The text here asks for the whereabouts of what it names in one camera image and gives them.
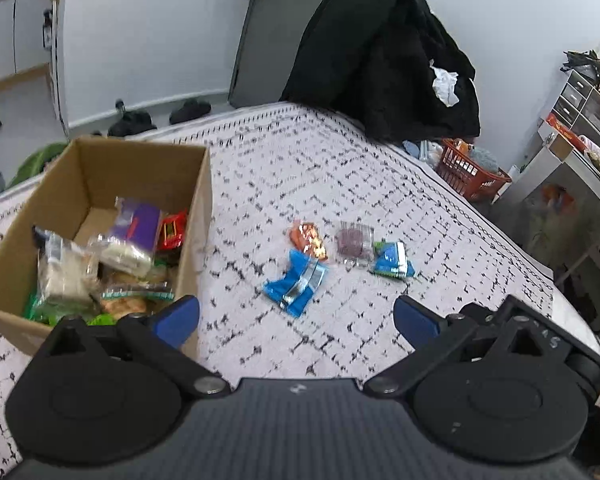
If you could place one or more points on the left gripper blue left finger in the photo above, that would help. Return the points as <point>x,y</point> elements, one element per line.
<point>178,321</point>

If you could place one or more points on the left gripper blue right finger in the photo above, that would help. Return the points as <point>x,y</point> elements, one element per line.
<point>415,323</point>

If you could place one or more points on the green white wafer snack packet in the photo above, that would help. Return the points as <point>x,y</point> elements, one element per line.
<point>123,299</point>

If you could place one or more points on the purple cracker snack pack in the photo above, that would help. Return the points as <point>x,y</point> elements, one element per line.
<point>130,244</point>

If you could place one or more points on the red snack packet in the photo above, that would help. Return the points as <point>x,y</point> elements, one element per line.
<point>172,232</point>

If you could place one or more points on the clear cracker pack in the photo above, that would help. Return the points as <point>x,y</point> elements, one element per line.
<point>61,271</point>

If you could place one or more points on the blue green snack packet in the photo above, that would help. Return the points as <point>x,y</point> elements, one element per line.
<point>391,260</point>

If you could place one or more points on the purple clear candy packet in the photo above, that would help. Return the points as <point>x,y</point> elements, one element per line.
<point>355,243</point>

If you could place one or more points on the white patterned bed cover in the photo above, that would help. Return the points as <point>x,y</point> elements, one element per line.
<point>119,403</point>

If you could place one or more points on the orange snack packet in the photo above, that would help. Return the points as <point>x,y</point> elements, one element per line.
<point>306,238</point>

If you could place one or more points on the red plastic basket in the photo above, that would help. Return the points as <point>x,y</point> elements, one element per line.
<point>467,177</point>

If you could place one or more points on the brown cardboard box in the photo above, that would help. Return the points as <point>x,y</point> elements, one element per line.
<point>77,199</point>

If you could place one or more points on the green leaf cartoon rug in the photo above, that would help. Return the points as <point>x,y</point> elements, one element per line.
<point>37,162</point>

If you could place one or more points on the black slipper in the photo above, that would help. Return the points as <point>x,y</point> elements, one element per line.
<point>191,109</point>

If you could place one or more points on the white crumpled cloth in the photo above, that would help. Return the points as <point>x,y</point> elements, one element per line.
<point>444,86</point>

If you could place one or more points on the white desk with drawers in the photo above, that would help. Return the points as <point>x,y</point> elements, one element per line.
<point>552,208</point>

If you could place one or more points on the black jacket pile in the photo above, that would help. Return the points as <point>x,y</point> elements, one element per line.
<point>370,60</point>

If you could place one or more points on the grey door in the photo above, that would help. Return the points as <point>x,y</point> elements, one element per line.
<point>270,37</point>

